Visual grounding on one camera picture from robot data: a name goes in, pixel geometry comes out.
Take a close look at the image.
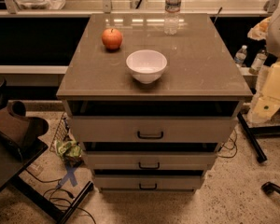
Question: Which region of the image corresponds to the red apple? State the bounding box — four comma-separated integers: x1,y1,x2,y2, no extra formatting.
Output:
102,28,123,50

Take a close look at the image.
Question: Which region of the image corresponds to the black caster leg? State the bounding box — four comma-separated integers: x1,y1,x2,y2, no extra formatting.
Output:
261,182,280,195

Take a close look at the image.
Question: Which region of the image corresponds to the grey bottom drawer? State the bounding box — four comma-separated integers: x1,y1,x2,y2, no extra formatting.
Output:
93,175,204,191

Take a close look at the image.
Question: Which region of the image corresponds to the small water bottle blue label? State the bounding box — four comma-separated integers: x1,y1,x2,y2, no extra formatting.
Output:
234,45,247,67

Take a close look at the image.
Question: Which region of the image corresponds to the grey middle drawer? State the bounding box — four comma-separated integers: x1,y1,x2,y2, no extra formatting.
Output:
82,151,217,171

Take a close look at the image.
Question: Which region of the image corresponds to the black floor cable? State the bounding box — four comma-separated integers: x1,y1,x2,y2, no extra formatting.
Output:
24,167,97,224

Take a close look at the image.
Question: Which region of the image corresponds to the clear water bottle on cabinet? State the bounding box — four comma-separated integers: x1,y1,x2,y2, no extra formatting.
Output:
164,0,182,35

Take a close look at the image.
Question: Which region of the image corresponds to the grey top drawer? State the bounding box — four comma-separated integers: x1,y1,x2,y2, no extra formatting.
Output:
68,116,237,143

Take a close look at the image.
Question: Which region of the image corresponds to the blue tape cross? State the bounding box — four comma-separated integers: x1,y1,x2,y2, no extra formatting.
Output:
57,165,77,188

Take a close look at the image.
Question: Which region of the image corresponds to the clear bottle yellowish liquid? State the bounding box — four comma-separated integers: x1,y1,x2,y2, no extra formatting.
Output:
249,49,267,75

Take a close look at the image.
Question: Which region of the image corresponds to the wire basket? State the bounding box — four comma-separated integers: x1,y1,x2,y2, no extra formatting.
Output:
49,112,69,152

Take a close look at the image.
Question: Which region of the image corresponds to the black table leg base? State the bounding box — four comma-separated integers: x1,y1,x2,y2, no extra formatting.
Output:
237,113,280,163

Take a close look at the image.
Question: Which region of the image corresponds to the white bowl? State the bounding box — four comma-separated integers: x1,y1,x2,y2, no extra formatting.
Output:
126,49,167,84

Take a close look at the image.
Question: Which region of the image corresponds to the grey drawer cabinet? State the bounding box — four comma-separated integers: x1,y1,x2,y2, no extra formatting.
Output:
57,13,252,180

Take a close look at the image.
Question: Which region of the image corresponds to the grey drawer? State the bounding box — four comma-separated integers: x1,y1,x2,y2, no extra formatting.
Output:
93,175,204,191
82,151,217,171
68,116,237,143

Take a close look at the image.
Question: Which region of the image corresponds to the green snack bag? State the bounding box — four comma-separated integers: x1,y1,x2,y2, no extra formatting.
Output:
53,140,82,166

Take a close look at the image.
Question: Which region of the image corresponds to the black desk with leg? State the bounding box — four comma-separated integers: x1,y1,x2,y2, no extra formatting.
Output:
0,140,93,224

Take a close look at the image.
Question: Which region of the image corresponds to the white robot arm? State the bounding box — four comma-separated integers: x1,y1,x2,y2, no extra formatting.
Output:
247,5,280,123

